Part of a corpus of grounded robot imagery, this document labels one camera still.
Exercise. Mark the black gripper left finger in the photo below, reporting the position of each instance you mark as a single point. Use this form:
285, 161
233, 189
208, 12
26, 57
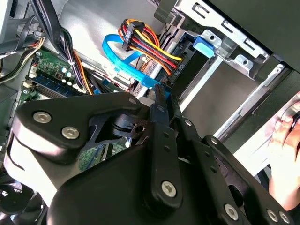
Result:
93, 110

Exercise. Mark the person's hand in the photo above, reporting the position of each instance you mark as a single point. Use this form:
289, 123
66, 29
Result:
286, 164

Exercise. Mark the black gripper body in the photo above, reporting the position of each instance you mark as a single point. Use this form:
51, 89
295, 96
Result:
112, 187

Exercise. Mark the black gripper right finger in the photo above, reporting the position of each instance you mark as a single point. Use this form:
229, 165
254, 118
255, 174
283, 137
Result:
211, 159

